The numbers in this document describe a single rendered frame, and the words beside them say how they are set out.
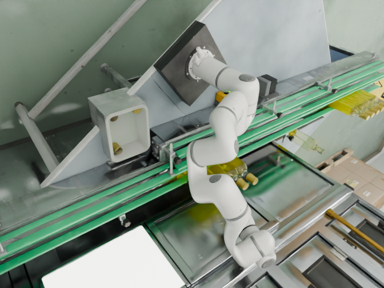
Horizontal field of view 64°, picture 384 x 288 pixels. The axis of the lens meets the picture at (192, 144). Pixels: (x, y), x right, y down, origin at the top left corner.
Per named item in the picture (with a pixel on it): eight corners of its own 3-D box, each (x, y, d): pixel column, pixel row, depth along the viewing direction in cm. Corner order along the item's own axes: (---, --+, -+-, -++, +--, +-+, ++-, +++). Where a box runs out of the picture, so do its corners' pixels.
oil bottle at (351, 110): (322, 103, 198) (363, 123, 180) (324, 95, 194) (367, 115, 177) (327, 100, 201) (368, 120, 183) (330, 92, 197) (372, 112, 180)
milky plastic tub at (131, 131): (103, 153, 128) (112, 164, 123) (95, 106, 115) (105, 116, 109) (140, 139, 137) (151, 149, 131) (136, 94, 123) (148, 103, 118)
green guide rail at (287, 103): (167, 147, 131) (178, 157, 126) (167, 145, 130) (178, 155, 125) (378, 61, 217) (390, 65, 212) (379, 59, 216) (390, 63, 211)
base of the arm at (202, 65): (179, 59, 120) (204, 74, 110) (202, 36, 121) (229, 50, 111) (195, 84, 132) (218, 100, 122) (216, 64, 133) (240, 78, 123)
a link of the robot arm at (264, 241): (250, 258, 96) (276, 240, 96) (234, 231, 103) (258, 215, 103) (262, 274, 106) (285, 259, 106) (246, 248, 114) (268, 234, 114)
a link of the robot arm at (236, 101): (239, 110, 94) (235, 151, 104) (264, 77, 110) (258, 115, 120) (211, 102, 97) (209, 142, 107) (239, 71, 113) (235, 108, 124)
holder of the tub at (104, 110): (105, 162, 132) (113, 172, 127) (95, 106, 115) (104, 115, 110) (140, 148, 140) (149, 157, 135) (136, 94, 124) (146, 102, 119)
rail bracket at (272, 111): (258, 107, 158) (278, 119, 149) (260, 95, 153) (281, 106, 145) (263, 106, 160) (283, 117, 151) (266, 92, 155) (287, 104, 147)
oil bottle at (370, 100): (337, 96, 206) (378, 115, 189) (340, 88, 203) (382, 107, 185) (342, 94, 209) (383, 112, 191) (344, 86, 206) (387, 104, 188)
